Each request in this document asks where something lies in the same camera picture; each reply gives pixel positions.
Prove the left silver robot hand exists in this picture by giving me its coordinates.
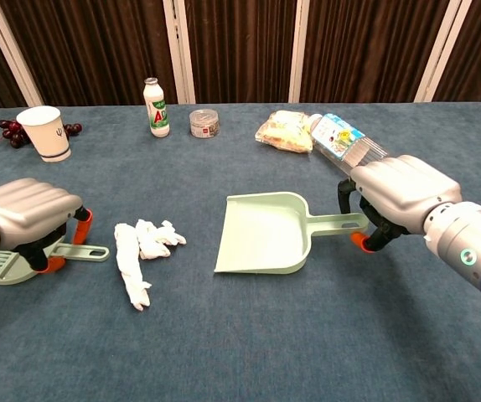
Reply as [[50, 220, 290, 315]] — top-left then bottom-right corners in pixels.
[[0, 178, 94, 274]]

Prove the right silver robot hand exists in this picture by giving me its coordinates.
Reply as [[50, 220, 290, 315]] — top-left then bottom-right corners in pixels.
[[336, 154, 463, 255]]

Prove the mint green hand broom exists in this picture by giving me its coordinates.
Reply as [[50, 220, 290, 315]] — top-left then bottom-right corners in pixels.
[[0, 242, 111, 286]]

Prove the long twisted white tissue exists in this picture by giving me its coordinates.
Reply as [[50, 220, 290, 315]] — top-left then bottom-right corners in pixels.
[[113, 223, 153, 312]]

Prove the short white tissue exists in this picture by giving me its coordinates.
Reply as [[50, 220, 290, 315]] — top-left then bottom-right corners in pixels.
[[134, 219, 188, 260]]

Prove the mint green dustpan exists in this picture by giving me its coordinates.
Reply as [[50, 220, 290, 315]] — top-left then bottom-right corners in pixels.
[[213, 191, 370, 276]]

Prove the white paper cup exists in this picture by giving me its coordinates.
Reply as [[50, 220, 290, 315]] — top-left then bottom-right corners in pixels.
[[15, 105, 73, 163]]

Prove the dark red grape bunch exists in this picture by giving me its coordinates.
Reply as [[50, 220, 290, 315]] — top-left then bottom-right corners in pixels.
[[0, 119, 84, 150]]

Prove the clear ribbed plastic bottle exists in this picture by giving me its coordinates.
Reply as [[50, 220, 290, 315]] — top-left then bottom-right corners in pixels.
[[307, 112, 395, 177]]

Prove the bagged bread snack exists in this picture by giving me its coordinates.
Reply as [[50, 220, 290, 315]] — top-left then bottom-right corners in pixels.
[[255, 110, 317, 155]]

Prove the white green-labelled drink bottle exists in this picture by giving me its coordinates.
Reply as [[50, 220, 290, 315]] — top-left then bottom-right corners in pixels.
[[142, 77, 171, 138]]

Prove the small clear round container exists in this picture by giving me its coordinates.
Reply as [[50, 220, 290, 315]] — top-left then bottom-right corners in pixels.
[[189, 108, 220, 139]]

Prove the blue felt table cover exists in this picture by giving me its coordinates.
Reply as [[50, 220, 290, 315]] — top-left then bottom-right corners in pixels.
[[0, 101, 481, 402]]

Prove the white partition post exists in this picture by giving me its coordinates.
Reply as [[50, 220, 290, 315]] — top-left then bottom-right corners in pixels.
[[0, 0, 44, 107], [163, 0, 196, 105], [414, 0, 473, 103], [288, 0, 311, 104]]

